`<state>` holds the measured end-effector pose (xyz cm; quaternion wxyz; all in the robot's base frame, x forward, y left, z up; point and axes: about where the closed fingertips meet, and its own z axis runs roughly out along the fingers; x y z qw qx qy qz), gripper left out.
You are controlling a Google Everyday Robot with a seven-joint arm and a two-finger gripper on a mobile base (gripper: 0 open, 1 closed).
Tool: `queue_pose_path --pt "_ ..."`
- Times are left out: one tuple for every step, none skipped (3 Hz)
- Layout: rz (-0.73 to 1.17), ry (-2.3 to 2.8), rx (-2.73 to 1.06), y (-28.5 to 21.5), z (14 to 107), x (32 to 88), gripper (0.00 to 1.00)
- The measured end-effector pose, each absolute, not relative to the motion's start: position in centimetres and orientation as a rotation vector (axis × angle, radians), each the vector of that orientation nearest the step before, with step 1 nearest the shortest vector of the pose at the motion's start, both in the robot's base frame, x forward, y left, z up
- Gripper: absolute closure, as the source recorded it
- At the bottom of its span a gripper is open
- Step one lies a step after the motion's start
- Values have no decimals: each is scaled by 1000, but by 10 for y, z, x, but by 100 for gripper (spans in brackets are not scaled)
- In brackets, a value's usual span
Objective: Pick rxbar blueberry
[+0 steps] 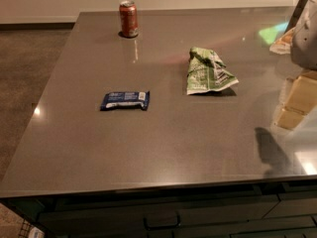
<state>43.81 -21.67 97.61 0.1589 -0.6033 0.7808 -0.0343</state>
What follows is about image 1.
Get blue rxbar wrapper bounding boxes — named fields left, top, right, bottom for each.
left=100, top=91, right=150, bottom=111

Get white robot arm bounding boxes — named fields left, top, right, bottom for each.
left=269, top=0, right=317, bottom=130

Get green crumpled chip bag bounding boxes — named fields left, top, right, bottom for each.
left=186, top=47, right=239, bottom=95

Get red soda can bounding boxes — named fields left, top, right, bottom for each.
left=119, top=0, right=139, bottom=38

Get dark cabinet drawers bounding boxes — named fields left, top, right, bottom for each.
left=1, top=179, right=317, bottom=238

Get black drawer handle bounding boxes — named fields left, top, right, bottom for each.
left=143, top=212, right=181, bottom=231

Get black wire basket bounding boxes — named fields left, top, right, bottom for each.
left=18, top=220, right=45, bottom=238

